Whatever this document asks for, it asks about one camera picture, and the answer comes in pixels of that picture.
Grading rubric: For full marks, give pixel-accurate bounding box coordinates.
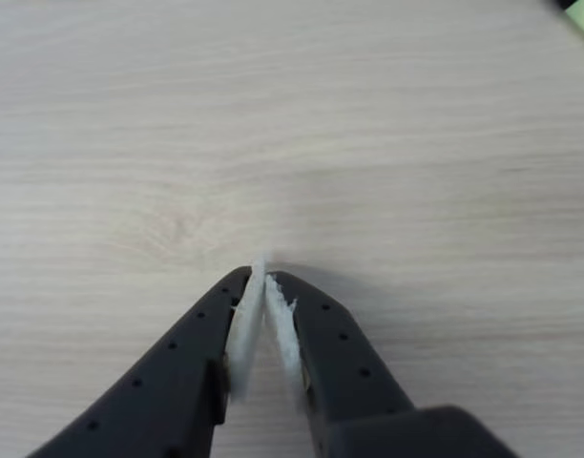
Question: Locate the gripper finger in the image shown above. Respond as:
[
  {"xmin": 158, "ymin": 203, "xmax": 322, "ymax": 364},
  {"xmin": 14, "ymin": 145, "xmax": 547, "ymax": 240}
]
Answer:
[
  {"xmin": 27, "ymin": 255, "xmax": 268, "ymax": 458},
  {"xmin": 265, "ymin": 270, "xmax": 517, "ymax": 458}
]

